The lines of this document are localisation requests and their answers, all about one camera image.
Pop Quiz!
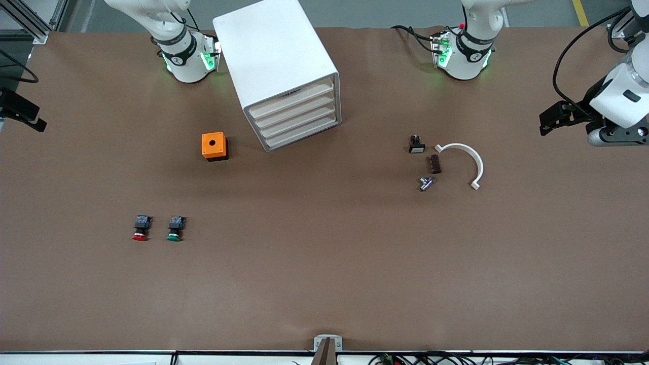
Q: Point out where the red mushroom push button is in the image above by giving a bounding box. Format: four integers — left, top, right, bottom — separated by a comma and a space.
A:
132, 214, 152, 242

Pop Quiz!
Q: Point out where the green mushroom push button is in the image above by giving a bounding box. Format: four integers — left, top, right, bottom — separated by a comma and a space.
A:
167, 215, 186, 242

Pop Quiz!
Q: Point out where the white curved plastic arc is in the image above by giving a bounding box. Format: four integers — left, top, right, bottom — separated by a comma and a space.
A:
435, 143, 484, 191

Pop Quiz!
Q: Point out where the brown table cover sheet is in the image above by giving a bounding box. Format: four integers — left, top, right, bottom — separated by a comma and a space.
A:
0, 25, 649, 353

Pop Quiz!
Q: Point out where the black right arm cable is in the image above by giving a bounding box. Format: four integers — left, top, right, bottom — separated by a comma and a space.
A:
0, 50, 39, 84

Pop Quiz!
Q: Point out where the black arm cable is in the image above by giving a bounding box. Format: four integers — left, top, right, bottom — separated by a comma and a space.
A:
552, 6, 634, 120
0, 50, 39, 84

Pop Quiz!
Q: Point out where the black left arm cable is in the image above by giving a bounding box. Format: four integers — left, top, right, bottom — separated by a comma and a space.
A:
552, 6, 634, 120

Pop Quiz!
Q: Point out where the black base cable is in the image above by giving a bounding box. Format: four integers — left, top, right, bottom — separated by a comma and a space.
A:
390, 24, 438, 52

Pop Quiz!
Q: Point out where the orange button enclosure box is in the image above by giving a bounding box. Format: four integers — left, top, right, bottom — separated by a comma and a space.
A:
201, 132, 229, 162

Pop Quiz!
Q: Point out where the white table edge rail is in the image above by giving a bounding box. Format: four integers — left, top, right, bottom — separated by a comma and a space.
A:
0, 350, 649, 365

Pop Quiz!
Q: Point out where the tangled black cable bundle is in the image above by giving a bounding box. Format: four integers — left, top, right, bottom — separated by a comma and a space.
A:
369, 351, 649, 365

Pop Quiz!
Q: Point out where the grey metal camera bracket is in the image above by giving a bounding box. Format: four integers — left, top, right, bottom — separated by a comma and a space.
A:
314, 335, 343, 353

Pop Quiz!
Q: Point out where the brown camera post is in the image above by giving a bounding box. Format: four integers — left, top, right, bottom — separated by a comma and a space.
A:
310, 338, 338, 365

